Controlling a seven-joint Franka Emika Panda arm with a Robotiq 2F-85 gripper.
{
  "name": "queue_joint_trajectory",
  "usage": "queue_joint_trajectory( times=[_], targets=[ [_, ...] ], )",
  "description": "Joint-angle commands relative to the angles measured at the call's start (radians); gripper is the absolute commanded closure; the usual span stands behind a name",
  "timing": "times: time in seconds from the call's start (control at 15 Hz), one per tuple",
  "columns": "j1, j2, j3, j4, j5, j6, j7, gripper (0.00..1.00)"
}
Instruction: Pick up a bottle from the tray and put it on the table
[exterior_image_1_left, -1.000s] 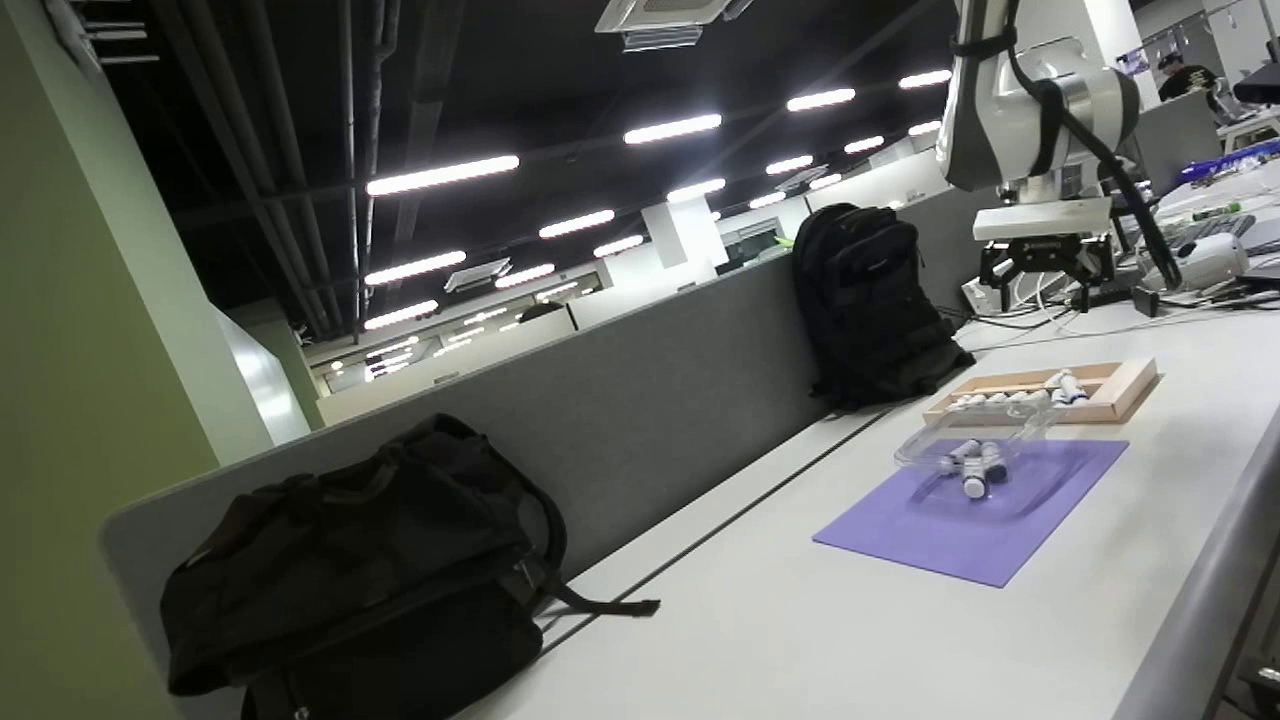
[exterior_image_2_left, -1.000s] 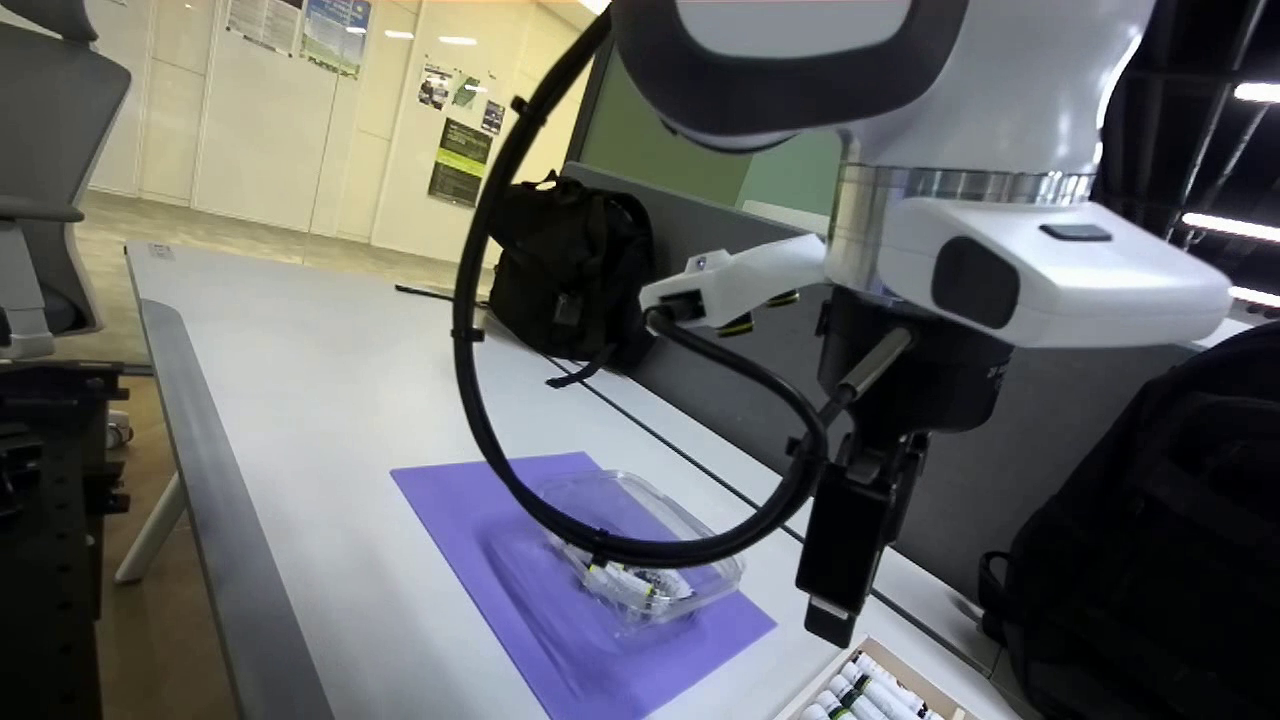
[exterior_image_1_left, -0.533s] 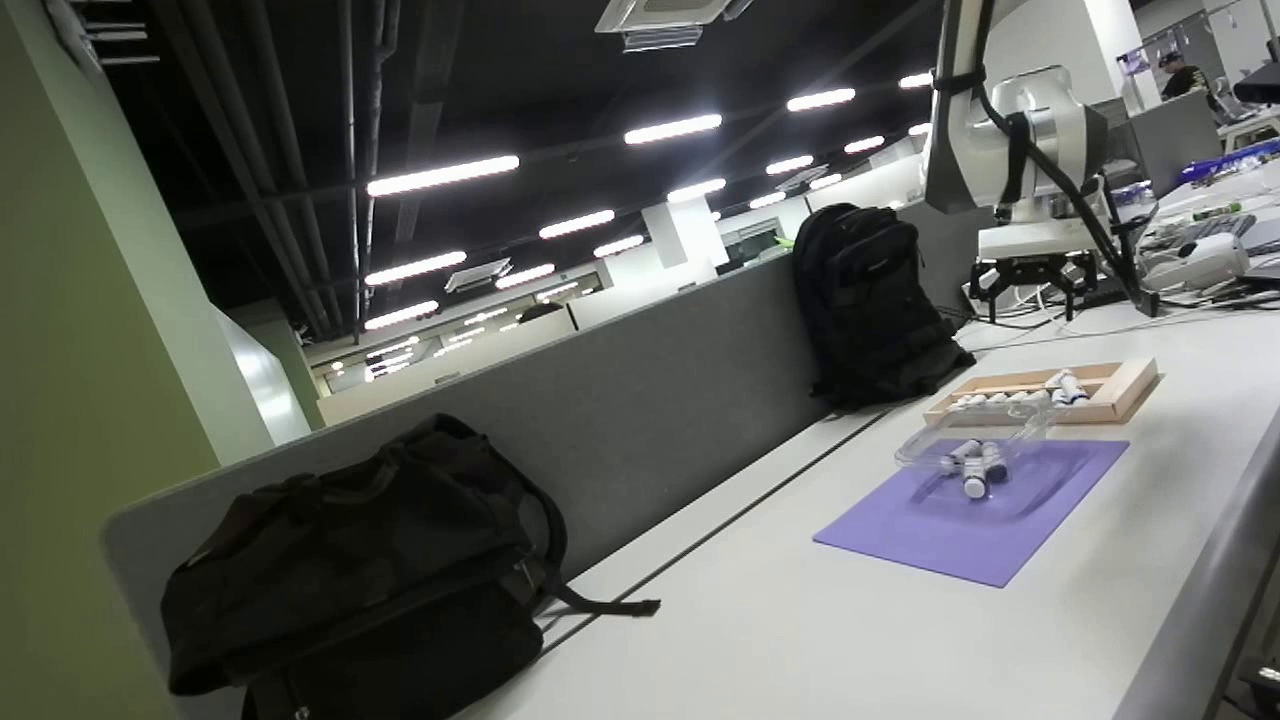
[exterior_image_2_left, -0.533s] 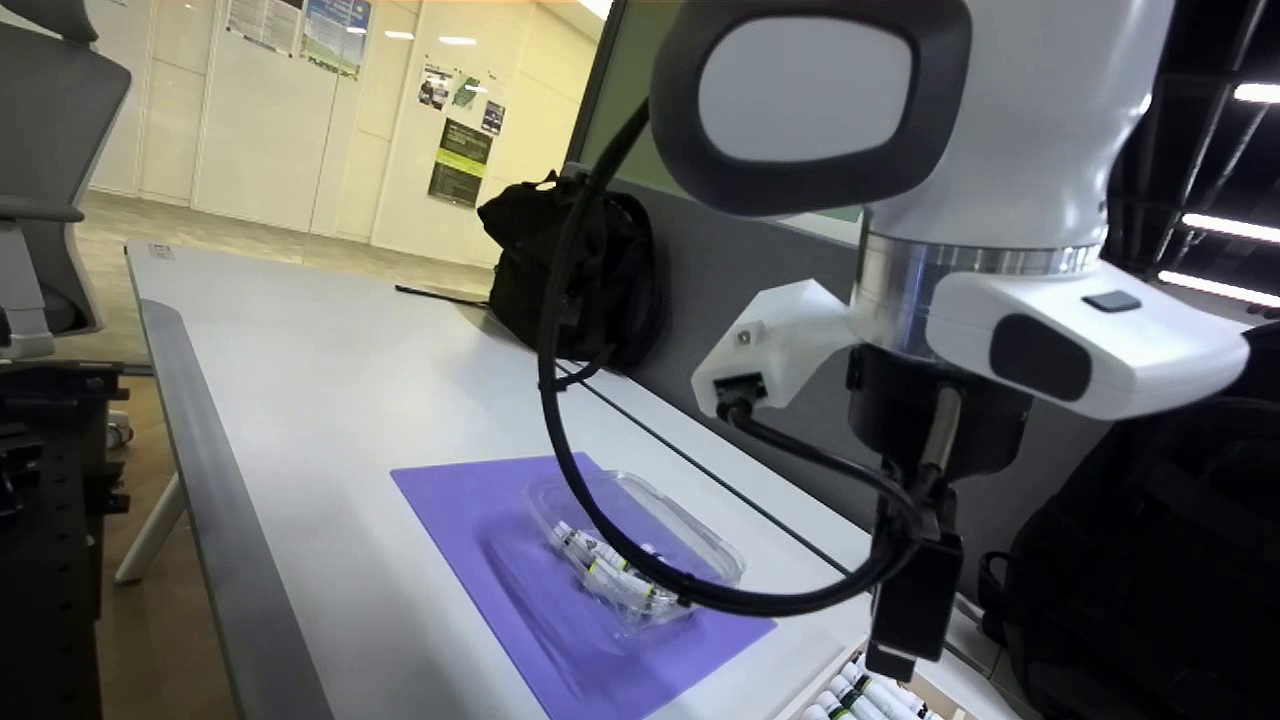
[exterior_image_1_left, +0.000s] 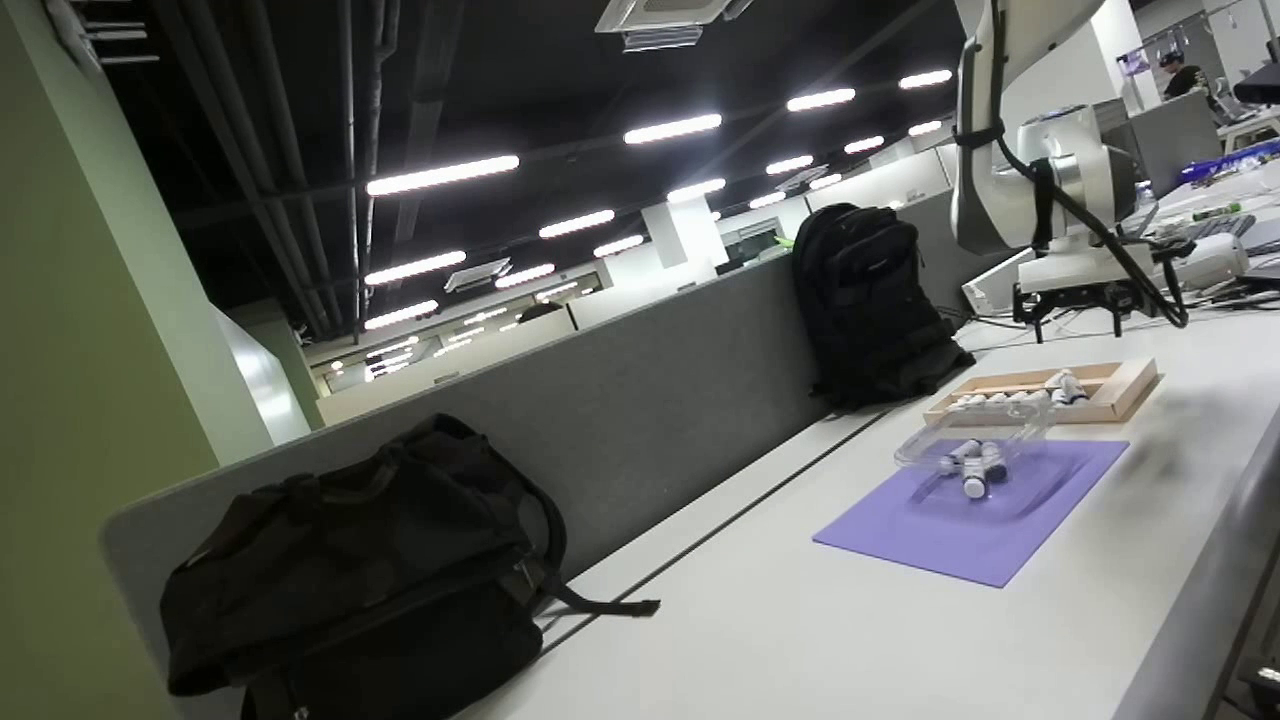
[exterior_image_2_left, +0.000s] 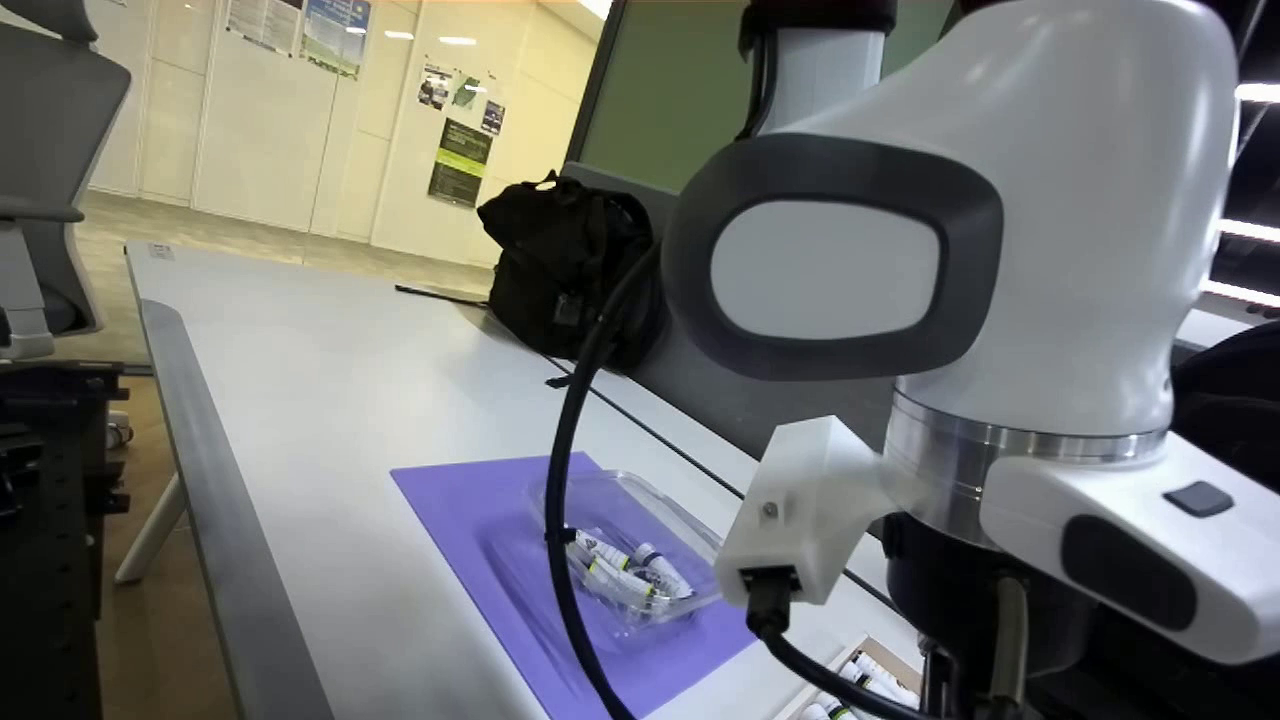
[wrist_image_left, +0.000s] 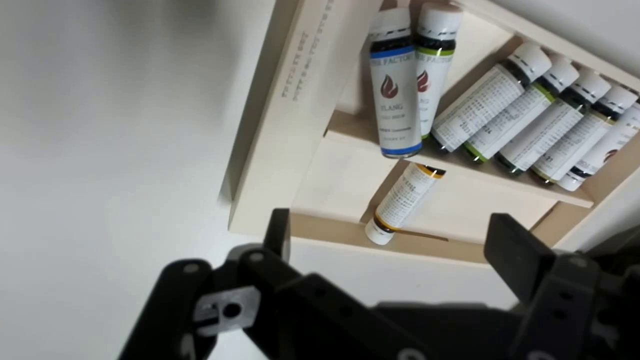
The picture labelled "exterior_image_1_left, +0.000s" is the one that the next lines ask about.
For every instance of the clear plastic tray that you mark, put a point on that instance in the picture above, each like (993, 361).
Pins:
(923, 442)

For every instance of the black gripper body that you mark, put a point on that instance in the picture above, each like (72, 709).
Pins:
(1083, 291)

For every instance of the large black backpack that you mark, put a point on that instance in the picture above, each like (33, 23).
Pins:
(867, 305)

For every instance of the ceiling air conditioner unit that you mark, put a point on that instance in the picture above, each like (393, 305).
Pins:
(660, 17)

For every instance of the purple mat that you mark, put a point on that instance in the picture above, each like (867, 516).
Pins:
(935, 546)

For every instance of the wooden bottle box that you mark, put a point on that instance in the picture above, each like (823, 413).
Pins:
(1124, 386)

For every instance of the ceiling tube light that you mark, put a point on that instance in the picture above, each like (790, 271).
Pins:
(441, 175)
(413, 267)
(823, 96)
(927, 76)
(576, 221)
(672, 129)

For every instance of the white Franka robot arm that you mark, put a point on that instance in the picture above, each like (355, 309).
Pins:
(1066, 175)

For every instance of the grey partition panel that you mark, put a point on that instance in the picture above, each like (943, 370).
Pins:
(643, 400)

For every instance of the small white bottle black cap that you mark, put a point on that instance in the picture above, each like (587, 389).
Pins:
(991, 462)
(973, 491)
(951, 462)
(1066, 389)

